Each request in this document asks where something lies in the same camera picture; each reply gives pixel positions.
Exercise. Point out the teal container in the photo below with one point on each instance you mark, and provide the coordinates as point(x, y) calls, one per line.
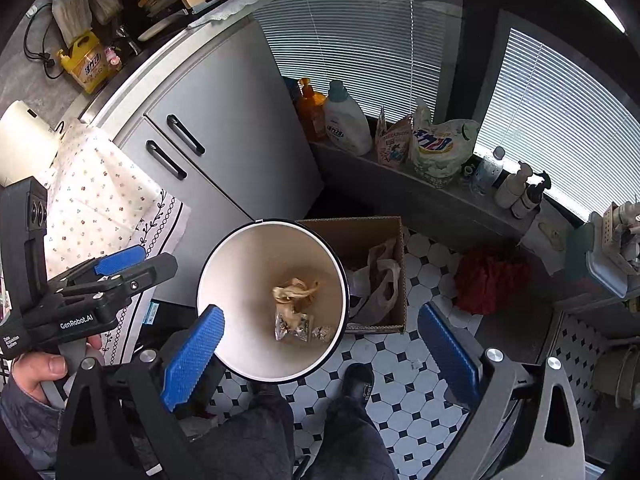
point(580, 255)

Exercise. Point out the banana peel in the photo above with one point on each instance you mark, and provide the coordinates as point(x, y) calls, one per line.
point(292, 291)

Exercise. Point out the person's left leg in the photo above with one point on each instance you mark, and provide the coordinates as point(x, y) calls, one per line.
point(250, 440)

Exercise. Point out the person's right leg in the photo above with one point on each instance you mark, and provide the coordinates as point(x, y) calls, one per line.
point(350, 440)

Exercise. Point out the black box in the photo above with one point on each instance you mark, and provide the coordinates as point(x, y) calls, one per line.
point(165, 317)

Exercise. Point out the dark floor mat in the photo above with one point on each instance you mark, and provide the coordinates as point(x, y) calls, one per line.
point(515, 330)

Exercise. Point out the white window blind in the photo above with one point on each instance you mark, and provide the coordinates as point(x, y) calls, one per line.
point(560, 110)
point(350, 45)

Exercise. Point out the small pink bottle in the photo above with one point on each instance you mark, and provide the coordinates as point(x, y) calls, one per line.
point(113, 57)

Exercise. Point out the grey cabinet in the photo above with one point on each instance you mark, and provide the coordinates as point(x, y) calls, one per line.
point(235, 110)

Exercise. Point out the person's leg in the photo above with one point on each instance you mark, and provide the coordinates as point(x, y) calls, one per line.
point(250, 440)
point(350, 440)

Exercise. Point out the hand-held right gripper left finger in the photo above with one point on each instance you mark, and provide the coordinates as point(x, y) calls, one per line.
point(192, 360)

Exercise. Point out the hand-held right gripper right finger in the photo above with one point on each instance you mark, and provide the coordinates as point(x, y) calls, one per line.
point(447, 355)

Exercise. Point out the person's black shoe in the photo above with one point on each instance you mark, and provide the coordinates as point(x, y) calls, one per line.
point(360, 380)

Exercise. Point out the white detergent bottle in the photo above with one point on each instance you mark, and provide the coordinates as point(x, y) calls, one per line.
point(347, 125)

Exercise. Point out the cream appliance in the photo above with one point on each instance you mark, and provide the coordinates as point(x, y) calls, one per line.
point(22, 140)

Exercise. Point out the cardboard box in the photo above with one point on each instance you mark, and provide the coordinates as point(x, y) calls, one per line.
point(350, 240)

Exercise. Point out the beige plastic bag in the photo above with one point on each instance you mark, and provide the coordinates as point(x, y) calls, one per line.
point(380, 270)

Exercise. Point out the white storage basket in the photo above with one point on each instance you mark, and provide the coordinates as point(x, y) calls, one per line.
point(612, 230)

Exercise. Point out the clear water bottle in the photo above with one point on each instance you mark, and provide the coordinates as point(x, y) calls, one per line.
point(487, 172)

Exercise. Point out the white paper towel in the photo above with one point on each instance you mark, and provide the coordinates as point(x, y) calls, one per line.
point(235, 5)

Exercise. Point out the person's left forearm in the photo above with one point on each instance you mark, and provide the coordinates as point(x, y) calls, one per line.
point(25, 425)

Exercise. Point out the white plate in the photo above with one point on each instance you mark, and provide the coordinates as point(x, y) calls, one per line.
point(155, 30)

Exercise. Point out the pink printed pouch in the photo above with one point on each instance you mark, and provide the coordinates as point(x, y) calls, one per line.
point(392, 145)

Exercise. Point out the white bin with black rim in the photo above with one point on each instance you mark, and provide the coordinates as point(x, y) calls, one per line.
point(250, 270)

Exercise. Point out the red cloth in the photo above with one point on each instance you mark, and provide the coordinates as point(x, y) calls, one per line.
point(492, 280)

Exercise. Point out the person's left hand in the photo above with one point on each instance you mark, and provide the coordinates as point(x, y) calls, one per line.
point(35, 372)

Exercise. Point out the white pump bottle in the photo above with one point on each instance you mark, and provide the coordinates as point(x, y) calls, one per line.
point(510, 187)

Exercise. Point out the clear bag of foil wrappers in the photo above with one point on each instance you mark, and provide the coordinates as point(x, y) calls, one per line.
point(292, 325)

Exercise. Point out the orange bottle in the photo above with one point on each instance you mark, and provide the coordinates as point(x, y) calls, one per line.
point(312, 110)

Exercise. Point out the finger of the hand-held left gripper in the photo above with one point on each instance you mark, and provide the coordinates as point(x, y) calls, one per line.
point(120, 259)
point(145, 275)

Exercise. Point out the beige bucket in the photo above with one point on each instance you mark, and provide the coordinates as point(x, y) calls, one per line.
point(620, 380)

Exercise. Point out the yellow detergent jug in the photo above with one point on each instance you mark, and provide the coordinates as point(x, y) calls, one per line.
point(87, 67)

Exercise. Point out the dark pump bottle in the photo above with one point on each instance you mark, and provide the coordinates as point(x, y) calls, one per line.
point(530, 200)

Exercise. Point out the green and white refill bag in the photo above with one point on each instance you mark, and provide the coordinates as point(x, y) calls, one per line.
point(440, 155)

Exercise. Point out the floral tablecloth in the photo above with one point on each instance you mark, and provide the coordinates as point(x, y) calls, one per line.
point(95, 180)

